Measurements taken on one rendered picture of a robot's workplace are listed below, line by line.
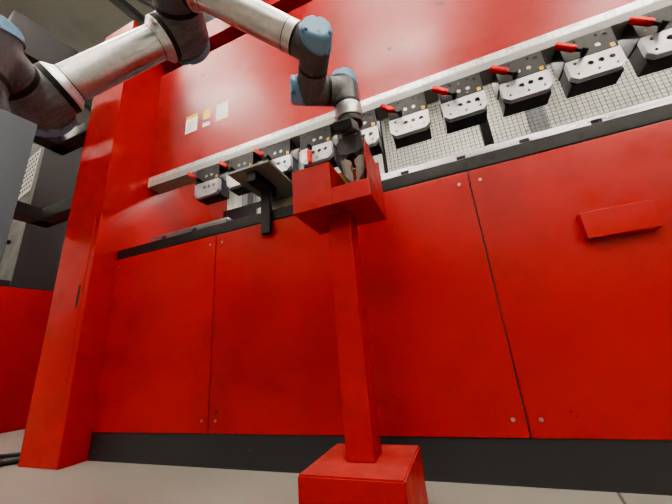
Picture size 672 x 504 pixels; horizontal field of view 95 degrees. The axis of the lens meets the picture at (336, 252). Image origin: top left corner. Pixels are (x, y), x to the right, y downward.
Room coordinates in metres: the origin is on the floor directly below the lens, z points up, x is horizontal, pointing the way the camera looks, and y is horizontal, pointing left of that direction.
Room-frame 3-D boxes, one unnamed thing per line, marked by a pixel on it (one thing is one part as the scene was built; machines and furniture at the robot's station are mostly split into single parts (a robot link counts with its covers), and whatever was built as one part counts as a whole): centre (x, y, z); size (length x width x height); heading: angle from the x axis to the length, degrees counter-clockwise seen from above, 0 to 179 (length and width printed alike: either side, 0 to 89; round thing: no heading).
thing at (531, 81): (0.89, -0.71, 1.19); 0.15 x 0.09 x 0.17; 70
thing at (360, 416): (0.73, -0.02, 0.39); 0.06 x 0.06 x 0.54; 70
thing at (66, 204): (1.43, 1.51, 1.17); 0.40 x 0.24 x 0.07; 70
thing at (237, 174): (1.09, 0.25, 1.00); 0.26 x 0.18 x 0.01; 160
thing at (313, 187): (0.73, -0.02, 0.75); 0.20 x 0.16 x 0.18; 70
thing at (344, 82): (0.70, -0.06, 1.03); 0.09 x 0.08 x 0.11; 101
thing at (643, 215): (0.72, -0.71, 0.58); 0.15 x 0.02 x 0.07; 70
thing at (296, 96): (0.66, 0.03, 1.03); 0.11 x 0.11 x 0.08; 11
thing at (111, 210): (1.73, 1.05, 1.15); 0.85 x 0.25 x 2.30; 160
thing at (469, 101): (0.96, -0.53, 1.19); 0.15 x 0.09 x 0.17; 70
